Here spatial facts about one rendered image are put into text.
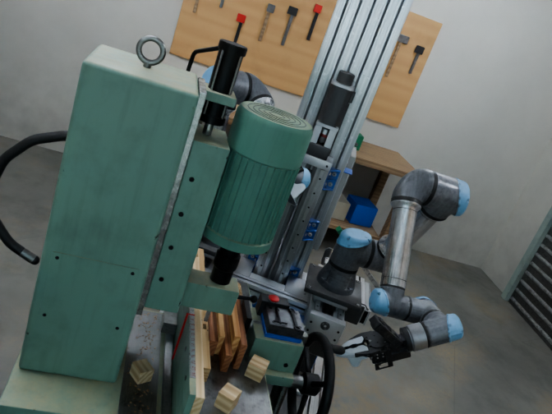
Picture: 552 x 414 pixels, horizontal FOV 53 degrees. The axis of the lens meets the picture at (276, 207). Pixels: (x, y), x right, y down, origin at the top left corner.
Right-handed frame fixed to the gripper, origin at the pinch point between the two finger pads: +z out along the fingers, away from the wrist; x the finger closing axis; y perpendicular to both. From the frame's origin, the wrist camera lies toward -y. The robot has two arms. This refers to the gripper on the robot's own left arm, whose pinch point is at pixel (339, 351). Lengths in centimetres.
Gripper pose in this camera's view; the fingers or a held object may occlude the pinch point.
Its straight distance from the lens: 161.1
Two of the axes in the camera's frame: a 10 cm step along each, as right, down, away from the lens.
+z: -9.7, 2.4, -0.5
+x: -1.5, -4.2, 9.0
